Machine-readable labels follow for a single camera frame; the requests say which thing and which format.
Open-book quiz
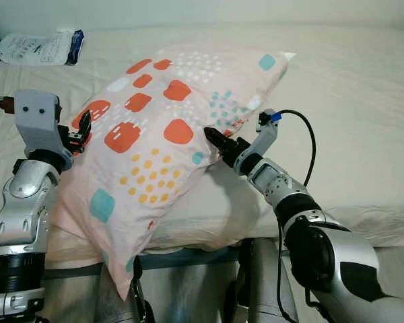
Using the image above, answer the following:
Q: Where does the grey robot left leg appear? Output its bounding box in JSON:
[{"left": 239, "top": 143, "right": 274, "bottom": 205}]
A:
[{"left": 94, "top": 256, "right": 156, "bottom": 323}]

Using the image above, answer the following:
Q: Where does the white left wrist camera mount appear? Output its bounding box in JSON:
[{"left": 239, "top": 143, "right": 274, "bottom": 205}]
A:
[{"left": 15, "top": 89, "right": 75, "bottom": 162}]

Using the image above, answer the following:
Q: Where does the cream bed mattress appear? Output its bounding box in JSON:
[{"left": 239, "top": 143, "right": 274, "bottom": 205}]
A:
[{"left": 0, "top": 27, "right": 404, "bottom": 270}]

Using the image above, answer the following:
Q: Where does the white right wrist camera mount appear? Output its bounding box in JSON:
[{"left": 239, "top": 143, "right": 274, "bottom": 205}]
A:
[{"left": 255, "top": 109, "right": 282, "bottom": 162}]

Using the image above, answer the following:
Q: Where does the white plastic package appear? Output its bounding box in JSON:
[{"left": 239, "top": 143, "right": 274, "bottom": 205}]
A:
[{"left": 0, "top": 28, "right": 85, "bottom": 67}]

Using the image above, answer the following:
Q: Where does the pink patterned pillow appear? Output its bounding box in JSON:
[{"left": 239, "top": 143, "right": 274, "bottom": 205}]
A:
[{"left": 50, "top": 42, "right": 297, "bottom": 301}]

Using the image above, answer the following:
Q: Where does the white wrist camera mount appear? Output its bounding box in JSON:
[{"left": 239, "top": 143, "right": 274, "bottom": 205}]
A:
[
  {"left": 255, "top": 109, "right": 282, "bottom": 162},
  {"left": 15, "top": 89, "right": 75, "bottom": 162}
]

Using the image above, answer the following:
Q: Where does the grey robot right leg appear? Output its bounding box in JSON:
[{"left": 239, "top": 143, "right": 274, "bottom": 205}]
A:
[{"left": 226, "top": 239, "right": 297, "bottom": 323}]

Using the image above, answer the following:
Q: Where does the grey robot leg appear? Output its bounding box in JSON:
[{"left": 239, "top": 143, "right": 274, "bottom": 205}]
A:
[
  {"left": 94, "top": 256, "right": 156, "bottom": 323},
  {"left": 226, "top": 239, "right": 297, "bottom": 323}
]

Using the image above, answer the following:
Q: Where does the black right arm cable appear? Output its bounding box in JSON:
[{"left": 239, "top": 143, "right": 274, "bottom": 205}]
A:
[{"left": 269, "top": 109, "right": 317, "bottom": 189}]

